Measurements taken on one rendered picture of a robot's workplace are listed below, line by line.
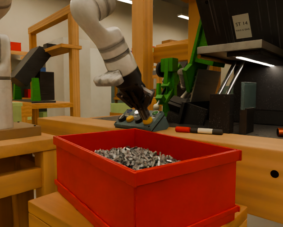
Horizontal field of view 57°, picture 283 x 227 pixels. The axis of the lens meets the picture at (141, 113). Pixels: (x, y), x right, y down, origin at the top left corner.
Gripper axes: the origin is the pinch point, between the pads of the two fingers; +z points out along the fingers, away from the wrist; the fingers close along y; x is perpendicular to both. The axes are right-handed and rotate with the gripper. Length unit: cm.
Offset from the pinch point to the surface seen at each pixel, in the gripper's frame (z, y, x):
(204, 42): -4.7, -6.0, -32.2
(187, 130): 7.0, -10.9, -2.1
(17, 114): 4, 81, 3
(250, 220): 164, 17, -68
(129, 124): 3.1, 6.2, 1.9
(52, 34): 71, 662, -398
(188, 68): 0.4, -1.8, -24.9
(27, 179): 9.5, 37.3, 27.1
